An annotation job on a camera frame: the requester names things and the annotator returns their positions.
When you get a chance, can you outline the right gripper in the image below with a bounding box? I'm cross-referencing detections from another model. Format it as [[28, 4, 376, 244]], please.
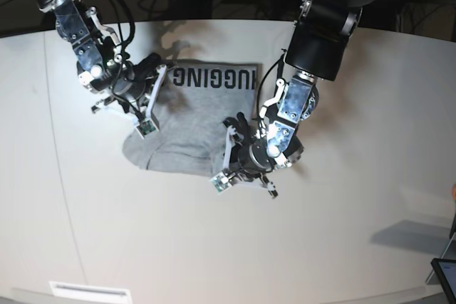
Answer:
[[103, 53, 175, 115]]

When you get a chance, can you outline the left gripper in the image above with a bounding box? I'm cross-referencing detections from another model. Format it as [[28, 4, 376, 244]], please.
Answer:
[[222, 112, 274, 183]]

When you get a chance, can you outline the grey T-shirt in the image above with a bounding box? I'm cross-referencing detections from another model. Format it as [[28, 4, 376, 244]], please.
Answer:
[[123, 60, 259, 177]]

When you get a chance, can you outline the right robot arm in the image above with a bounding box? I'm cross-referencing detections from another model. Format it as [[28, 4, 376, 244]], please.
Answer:
[[35, 0, 167, 120]]

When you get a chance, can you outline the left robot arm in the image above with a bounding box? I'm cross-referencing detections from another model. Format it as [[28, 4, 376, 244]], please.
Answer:
[[211, 0, 375, 192]]

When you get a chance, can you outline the white paper label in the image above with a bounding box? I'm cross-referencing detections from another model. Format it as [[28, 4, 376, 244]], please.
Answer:
[[49, 281, 131, 298]]

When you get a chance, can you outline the black tablet screen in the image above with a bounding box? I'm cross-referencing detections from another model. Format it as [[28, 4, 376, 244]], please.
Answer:
[[431, 258, 455, 304]]

